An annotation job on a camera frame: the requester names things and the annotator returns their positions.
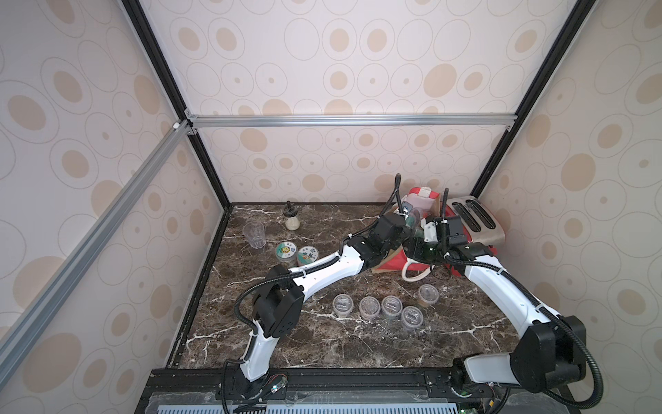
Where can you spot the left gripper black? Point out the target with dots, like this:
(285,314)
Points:
(398,235)

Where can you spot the seed jar yellow label back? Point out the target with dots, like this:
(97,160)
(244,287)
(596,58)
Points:
(427,295)

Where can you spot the seed jar red label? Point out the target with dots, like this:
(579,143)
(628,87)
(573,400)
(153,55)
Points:
(391,307)

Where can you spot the seed jar orange label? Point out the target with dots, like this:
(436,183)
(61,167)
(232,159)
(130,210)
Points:
(342,305)

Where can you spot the wide jar pineapple lid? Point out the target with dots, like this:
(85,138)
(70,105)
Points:
(307,255)

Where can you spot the seed jar sunflower label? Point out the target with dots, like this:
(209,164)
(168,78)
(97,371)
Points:
(286,253)

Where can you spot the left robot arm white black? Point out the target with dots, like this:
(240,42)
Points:
(272,308)

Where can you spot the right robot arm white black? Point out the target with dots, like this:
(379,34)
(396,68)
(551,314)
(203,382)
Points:
(551,356)

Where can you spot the red burlap canvas bag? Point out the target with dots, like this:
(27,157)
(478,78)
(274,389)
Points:
(421,205)

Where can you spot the red silver toaster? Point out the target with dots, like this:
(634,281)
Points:
(480,225)

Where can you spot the glass sugar jar black lid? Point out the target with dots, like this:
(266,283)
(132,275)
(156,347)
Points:
(290,212)

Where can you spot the clear plastic cup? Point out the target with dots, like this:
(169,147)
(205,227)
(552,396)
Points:
(254,233)

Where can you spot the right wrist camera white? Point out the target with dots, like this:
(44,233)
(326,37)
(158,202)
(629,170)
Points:
(430,232)

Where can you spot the horizontal aluminium rail back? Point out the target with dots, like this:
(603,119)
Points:
(365,120)

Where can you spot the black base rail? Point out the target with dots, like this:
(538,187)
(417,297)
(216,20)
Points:
(334,390)

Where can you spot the aluminium rail left wall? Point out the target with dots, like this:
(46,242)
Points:
(33,322)

